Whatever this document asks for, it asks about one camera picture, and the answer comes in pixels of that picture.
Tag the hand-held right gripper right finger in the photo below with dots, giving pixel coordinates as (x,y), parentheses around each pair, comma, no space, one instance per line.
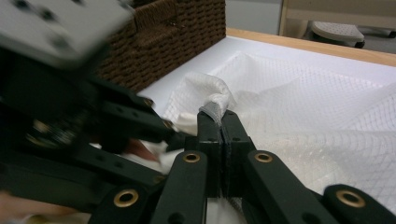
(235,140)

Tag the white table mat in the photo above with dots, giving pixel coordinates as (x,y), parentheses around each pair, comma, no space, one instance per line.
(202,56)

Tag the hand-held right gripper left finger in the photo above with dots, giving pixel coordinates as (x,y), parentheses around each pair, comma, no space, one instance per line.
(211,146)

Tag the brown wicker basket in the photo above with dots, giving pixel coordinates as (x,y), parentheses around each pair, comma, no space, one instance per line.
(174,40)

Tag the white mesh laundry bag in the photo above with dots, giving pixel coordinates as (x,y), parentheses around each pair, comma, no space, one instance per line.
(295,118)

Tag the grey chair base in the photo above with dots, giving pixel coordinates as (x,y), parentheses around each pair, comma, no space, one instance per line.
(337,32)

